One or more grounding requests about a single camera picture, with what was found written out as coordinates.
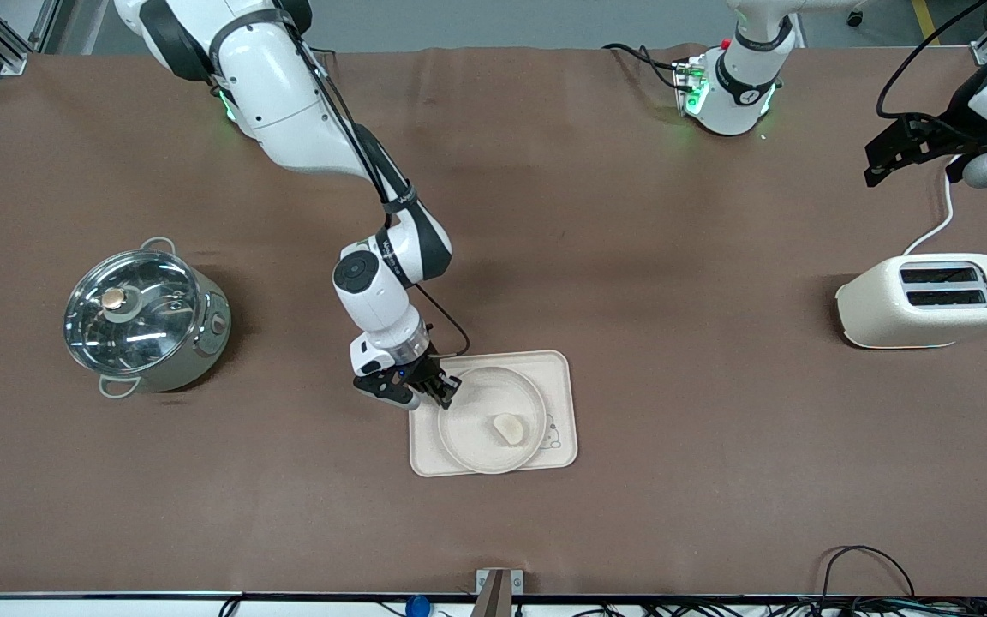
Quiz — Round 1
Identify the round cream plate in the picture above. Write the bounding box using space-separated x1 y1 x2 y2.
437 366 547 475

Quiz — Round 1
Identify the cream rabbit print tray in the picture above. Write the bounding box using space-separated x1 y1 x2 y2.
409 350 579 477

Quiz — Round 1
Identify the cream two-slot toaster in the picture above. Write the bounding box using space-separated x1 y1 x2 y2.
834 253 987 350

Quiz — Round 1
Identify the brown table mat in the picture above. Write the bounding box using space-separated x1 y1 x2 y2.
0 43 987 599

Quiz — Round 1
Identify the pale green electric pot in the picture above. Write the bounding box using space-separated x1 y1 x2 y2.
63 237 231 399

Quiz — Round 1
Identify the glass pot lid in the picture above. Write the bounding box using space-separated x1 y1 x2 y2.
63 249 201 375

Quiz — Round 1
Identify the white toaster power cable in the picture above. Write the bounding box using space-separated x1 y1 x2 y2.
902 167 967 256

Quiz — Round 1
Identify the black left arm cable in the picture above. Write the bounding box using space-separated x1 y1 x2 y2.
877 0 987 119

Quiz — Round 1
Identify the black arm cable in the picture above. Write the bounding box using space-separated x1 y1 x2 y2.
305 43 471 357
877 0 987 119

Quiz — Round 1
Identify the grey metal camera bracket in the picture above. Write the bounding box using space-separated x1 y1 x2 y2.
475 568 525 617

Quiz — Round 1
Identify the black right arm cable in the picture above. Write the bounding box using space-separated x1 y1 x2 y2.
305 43 471 357

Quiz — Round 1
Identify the black base cable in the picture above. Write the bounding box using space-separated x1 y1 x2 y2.
602 43 693 92

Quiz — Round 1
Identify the black cable loop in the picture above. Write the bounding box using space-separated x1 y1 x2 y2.
819 545 918 601

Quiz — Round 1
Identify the black cable bundle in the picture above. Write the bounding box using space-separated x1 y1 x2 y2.
571 598 987 617

